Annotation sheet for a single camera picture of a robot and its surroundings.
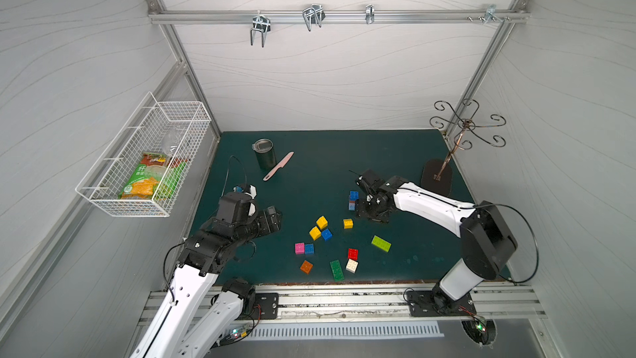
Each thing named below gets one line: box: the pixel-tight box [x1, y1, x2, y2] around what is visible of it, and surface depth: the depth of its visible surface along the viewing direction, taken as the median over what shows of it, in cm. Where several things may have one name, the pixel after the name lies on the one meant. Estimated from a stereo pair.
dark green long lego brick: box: [329, 259, 346, 283], surface depth 82 cm
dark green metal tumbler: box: [251, 137, 277, 171], surface depth 103 cm
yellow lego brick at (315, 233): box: [308, 225, 322, 242], surface depth 88 cm
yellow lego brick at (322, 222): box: [316, 215, 328, 230], surface depth 92 cm
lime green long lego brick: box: [371, 235, 392, 253], surface depth 88 cm
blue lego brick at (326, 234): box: [321, 228, 333, 242], surface depth 88 cm
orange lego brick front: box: [299, 259, 314, 275], surface depth 82 cm
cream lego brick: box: [345, 258, 359, 274], surface depth 82 cm
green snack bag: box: [118, 151, 187, 201], surface depth 64 cm
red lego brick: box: [347, 247, 359, 262], surface depth 84 cm
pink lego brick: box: [293, 242, 305, 255], surface depth 86 cm
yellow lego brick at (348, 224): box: [342, 218, 354, 230], surface depth 91 cm
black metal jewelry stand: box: [420, 98, 506, 196], surface depth 87 cm
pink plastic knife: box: [263, 150, 294, 182], surface depth 110 cm
